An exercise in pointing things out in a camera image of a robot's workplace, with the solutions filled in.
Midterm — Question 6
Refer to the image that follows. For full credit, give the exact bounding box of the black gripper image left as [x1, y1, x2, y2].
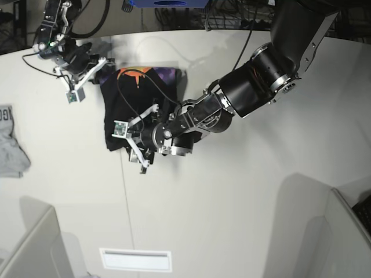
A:
[53, 42, 104, 84]

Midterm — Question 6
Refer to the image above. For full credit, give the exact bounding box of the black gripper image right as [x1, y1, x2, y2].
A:
[127, 110, 164, 174]

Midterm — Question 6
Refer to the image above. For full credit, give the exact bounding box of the black T-shirt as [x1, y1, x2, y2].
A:
[99, 67, 181, 151]

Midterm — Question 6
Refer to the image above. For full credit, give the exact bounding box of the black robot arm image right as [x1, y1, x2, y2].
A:
[128, 1, 340, 173]

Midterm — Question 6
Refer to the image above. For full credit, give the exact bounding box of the blue box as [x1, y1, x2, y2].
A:
[129, 0, 209, 9]

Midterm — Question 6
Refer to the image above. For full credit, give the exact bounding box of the grey folded garment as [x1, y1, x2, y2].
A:
[1, 105, 31, 178]

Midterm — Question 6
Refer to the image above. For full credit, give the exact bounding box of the white left partition panel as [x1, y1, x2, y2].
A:
[1, 206, 74, 277]

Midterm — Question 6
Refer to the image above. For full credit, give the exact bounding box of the white partition panel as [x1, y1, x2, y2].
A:
[296, 189, 370, 277]
[1, 206, 74, 277]

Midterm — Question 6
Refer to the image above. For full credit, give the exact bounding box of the white right partition panel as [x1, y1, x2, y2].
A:
[296, 189, 370, 277]

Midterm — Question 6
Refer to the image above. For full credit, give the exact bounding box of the black keyboard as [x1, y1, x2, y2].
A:
[352, 196, 371, 235]

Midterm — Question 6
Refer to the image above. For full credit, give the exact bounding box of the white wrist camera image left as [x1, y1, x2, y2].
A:
[61, 57, 108, 103]

